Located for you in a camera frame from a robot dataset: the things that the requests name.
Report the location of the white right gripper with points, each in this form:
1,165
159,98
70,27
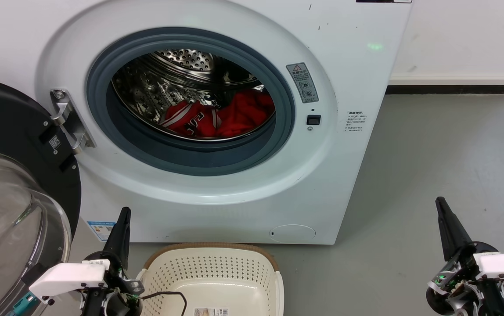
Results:
502,265

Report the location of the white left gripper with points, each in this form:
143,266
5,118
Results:
67,278

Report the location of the cream perforated laundry basket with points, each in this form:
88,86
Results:
217,276

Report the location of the printed label with barcode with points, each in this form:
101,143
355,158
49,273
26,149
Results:
211,312

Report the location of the stainless steel washing machine drum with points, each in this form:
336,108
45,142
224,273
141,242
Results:
155,87

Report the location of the washing machine door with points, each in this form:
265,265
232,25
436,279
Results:
10,123

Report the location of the blue energy label sticker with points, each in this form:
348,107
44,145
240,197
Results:
100,230

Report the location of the white front-load washing machine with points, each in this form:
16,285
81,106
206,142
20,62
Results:
217,210

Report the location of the grey rubber door gasket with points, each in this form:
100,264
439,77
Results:
190,158

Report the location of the QR code sticker on door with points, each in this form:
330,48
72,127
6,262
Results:
55,142

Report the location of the silver metal door hinge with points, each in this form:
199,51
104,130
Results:
71,123

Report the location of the small printed text sticker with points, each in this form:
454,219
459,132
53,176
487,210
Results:
354,121

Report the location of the round white filter cover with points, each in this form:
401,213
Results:
292,233

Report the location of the black door latch socket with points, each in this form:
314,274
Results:
313,120

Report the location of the plain red garment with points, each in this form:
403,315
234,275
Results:
247,112

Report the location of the grey warning sticker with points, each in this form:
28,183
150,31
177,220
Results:
302,82

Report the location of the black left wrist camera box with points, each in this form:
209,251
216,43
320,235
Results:
32,274

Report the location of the white and black wall baseboard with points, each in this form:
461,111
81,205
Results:
454,83

